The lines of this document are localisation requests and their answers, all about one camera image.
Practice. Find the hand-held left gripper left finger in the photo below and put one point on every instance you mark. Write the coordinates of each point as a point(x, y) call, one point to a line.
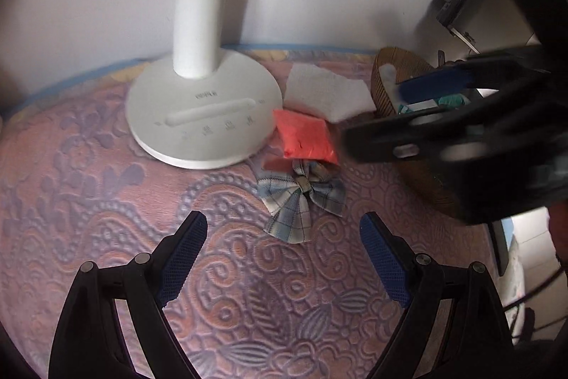
point(182, 259)

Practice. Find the white folded cloth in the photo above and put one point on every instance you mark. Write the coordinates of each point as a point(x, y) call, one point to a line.
point(328, 92)

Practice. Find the white desk lamp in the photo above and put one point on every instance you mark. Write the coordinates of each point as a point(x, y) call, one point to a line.
point(204, 112)

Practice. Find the brown wicker basket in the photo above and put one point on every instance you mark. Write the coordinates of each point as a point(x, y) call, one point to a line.
point(384, 88)

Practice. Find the red fabric pouch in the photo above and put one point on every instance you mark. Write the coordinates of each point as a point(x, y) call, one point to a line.
point(306, 135)

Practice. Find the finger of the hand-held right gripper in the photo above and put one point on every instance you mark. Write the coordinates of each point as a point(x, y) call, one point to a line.
point(399, 139)
point(437, 83)

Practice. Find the blue plaid bow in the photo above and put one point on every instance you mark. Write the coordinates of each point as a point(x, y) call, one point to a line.
point(293, 201)

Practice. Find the pink embossed blanket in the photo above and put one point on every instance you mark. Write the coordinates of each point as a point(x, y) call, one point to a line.
point(111, 192)

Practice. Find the dark grey box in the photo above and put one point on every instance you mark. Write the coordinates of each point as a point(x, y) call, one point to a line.
point(459, 1)

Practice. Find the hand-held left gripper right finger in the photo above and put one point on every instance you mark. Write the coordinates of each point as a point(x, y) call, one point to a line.
point(384, 259)

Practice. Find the teal fabric pouch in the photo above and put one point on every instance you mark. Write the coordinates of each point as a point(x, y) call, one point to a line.
point(450, 102)

